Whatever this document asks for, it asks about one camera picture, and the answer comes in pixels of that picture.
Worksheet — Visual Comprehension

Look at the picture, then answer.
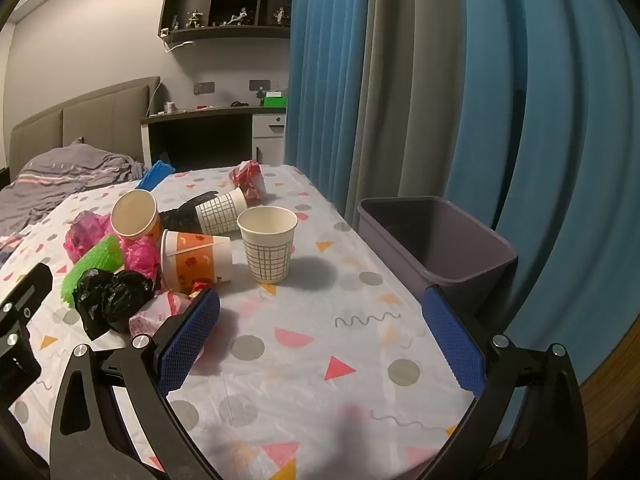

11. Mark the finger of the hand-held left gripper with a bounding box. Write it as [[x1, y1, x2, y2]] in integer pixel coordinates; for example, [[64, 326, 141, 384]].
[[0, 262, 54, 356]]

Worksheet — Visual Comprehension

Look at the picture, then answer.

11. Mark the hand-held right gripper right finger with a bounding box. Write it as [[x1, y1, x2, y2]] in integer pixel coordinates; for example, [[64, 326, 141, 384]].
[[421, 284, 590, 480]]

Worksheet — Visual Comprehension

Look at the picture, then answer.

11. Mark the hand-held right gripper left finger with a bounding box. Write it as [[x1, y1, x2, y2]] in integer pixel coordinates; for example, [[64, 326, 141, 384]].
[[50, 287, 223, 480]]

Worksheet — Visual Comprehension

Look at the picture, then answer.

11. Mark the white pink wrapper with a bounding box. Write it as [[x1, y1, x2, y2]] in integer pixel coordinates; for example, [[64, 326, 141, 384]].
[[129, 281, 217, 343]]

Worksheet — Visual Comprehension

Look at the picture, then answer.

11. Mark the black plastic bag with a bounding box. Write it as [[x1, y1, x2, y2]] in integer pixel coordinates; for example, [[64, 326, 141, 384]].
[[72, 268, 115, 340], [101, 270, 157, 333]]

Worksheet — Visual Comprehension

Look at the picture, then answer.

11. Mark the green foam net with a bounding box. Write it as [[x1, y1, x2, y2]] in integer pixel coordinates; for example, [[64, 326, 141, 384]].
[[61, 234, 124, 306]]

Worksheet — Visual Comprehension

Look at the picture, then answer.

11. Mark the orange patterned paper cup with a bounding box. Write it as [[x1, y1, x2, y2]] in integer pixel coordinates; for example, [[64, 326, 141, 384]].
[[110, 189, 163, 242], [161, 230, 233, 295]]

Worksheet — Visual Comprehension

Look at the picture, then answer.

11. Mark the grey plastic bin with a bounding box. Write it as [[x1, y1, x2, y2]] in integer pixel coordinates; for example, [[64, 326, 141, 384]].
[[357, 196, 519, 321]]

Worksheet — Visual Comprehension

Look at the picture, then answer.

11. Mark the grid pattern paper cup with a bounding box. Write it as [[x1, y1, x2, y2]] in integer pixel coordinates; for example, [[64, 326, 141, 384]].
[[237, 206, 299, 284], [195, 188, 249, 236]]

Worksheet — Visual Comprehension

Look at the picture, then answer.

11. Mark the red white wrapper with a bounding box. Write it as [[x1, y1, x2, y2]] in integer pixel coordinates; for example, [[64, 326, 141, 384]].
[[229, 160, 268, 200]]

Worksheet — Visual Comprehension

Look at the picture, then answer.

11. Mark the grey striped blanket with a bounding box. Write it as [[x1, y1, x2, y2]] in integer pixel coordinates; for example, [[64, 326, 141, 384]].
[[0, 140, 149, 241]]

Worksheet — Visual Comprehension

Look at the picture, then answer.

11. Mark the patterned white tablecloth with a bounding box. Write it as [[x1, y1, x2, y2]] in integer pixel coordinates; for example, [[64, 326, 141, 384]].
[[0, 162, 476, 480]]

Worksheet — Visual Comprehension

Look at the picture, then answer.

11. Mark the beige padded headboard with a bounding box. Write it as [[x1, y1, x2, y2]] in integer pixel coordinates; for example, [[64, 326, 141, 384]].
[[10, 76, 162, 173]]

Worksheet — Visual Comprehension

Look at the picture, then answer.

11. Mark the dark wooden desk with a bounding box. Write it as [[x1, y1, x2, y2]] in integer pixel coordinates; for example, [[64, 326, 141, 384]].
[[140, 105, 288, 173]]

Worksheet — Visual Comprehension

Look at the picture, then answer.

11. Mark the white drawer cabinet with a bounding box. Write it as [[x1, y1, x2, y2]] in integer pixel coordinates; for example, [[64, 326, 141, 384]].
[[251, 112, 288, 166]]

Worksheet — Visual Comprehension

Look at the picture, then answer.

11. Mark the blue curtain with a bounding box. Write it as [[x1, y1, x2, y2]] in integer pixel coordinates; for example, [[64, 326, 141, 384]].
[[285, 0, 373, 211], [445, 0, 640, 376]]

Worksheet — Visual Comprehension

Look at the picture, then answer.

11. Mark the grey curtain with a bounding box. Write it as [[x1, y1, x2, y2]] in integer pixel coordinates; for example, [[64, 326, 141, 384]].
[[345, 0, 481, 233]]

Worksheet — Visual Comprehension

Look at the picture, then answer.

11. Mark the row of small figurines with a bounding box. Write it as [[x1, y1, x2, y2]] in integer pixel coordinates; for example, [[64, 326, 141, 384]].
[[170, 0, 293, 31]]

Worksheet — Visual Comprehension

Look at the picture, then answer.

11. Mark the white plug with cable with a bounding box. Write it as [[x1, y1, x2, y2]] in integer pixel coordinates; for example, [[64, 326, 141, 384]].
[[159, 27, 195, 54]]

